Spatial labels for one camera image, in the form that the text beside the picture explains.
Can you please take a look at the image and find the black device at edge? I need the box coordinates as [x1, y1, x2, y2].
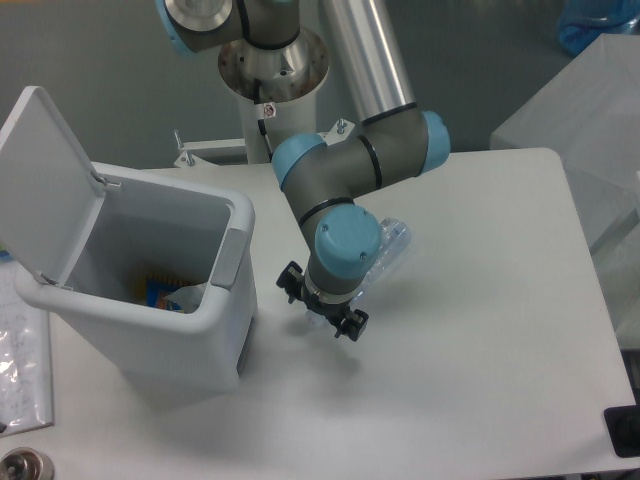
[604, 405, 639, 458]

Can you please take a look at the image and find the round metal object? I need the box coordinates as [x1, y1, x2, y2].
[1, 447, 55, 480]

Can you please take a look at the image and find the white trash can lid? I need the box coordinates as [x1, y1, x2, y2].
[1, 86, 121, 286]

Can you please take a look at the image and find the white green plastic wrapper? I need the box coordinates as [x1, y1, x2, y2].
[165, 283, 207, 314]

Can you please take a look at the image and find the white pedestal base bracket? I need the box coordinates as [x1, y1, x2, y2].
[173, 118, 356, 168]

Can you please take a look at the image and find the clear plastic bottle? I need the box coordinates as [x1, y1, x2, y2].
[303, 204, 411, 328]

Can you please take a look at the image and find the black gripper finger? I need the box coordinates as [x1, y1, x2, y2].
[276, 261, 303, 304]
[332, 306, 369, 342]

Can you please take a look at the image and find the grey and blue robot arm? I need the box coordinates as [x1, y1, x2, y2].
[156, 1, 451, 340]

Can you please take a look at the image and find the black cable on pedestal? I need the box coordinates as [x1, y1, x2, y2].
[252, 79, 279, 164]

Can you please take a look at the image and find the white trash can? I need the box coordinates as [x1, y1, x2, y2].
[16, 164, 257, 393]

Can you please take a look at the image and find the blue plastic bag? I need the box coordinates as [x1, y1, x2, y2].
[556, 1, 639, 57]

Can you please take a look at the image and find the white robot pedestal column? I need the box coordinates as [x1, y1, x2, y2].
[236, 93, 316, 163]

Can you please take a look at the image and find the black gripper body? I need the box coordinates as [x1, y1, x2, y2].
[300, 274, 361, 324]

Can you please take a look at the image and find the paper in plastic sleeve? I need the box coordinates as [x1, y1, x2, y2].
[1, 261, 54, 437]

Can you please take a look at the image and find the blue snack packet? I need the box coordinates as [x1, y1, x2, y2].
[145, 274, 188, 311]

